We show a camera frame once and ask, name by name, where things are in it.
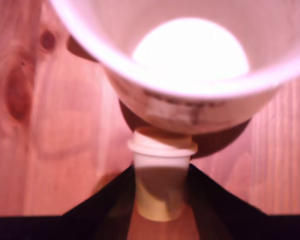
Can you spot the cream coffee capsule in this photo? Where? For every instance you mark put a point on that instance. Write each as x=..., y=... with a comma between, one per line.
x=162, y=165

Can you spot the white mug with face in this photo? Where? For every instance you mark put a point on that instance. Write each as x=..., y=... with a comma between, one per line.
x=190, y=62

